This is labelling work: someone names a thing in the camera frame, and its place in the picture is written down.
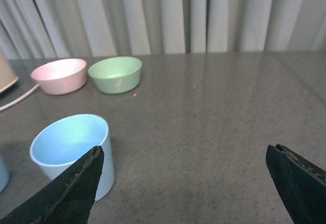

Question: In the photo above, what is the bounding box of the green bowl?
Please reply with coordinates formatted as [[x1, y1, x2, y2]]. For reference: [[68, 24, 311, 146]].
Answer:
[[88, 57, 142, 94]]

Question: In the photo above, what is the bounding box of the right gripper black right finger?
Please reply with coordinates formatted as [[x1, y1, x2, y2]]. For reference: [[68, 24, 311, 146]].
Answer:
[[265, 144, 325, 223]]

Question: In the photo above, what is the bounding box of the pink bowl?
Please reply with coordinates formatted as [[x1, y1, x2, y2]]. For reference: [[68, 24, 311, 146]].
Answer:
[[31, 58, 87, 95]]

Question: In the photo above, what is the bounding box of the light blue cup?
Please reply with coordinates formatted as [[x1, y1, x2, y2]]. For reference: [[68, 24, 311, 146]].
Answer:
[[29, 114, 115, 201], [0, 157, 10, 192]]

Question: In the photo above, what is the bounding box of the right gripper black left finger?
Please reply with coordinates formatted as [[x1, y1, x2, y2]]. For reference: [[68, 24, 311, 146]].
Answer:
[[1, 146, 104, 223]]

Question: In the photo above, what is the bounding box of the cream white toaster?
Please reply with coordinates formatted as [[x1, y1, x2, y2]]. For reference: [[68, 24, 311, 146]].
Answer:
[[0, 49, 18, 93]]

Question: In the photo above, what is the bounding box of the white power cord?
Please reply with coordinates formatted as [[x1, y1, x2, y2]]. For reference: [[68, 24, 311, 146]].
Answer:
[[0, 83, 40, 111]]

